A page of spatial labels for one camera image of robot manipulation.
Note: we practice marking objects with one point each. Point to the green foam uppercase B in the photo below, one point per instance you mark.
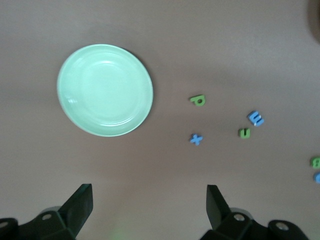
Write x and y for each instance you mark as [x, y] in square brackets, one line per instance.
[315, 162]

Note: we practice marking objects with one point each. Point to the green foam lowercase n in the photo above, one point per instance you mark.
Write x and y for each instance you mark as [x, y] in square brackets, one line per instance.
[244, 133]

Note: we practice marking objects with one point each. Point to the green foam lowercase p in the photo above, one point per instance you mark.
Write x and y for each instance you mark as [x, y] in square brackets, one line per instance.
[199, 100]

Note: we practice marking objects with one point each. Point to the green plate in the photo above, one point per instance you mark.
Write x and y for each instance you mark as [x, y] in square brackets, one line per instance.
[105, 90]

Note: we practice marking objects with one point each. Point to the brown table mat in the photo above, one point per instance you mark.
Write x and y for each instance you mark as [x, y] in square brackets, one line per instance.
[160, 30]

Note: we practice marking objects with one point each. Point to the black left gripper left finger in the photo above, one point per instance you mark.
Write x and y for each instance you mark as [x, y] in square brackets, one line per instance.
[75, 207]

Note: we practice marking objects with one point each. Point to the blue foam lowercase m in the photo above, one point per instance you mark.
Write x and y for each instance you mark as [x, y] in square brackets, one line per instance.
[255, 118]

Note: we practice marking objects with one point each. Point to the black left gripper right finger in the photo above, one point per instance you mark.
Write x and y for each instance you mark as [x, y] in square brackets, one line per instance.
[220, 215]

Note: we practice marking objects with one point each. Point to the blue foam lowercase x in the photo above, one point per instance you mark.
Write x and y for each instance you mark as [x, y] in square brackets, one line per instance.
[196, 139]

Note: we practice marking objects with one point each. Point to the blue foam uppercase G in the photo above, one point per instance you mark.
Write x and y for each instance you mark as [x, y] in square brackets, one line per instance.
[317, 177]

